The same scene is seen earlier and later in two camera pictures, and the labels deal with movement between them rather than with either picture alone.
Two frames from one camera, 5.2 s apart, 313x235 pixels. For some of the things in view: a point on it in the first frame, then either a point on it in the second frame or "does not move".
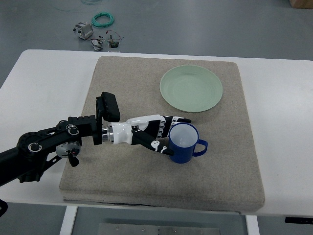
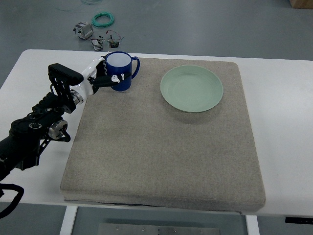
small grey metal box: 84,31 does not move
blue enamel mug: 182,138 to 119,61
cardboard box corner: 301,4 does not move
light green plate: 191,88 does not move
